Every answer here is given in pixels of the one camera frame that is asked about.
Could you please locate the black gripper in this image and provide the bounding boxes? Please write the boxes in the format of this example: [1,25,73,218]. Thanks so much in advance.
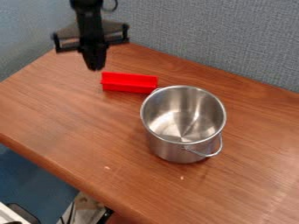
[50,10,129,71]

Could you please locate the red plastic block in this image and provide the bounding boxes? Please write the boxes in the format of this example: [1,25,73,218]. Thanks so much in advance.
[99,72,158,94]

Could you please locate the metal pot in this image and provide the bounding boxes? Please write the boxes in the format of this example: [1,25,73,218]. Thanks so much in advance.
[139,85,226,164]

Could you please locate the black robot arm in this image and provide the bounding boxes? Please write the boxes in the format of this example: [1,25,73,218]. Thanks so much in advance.
[50,0,129,71]

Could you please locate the table leg frame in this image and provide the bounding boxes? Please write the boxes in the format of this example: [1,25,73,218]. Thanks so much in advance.
[57,192,107,224]

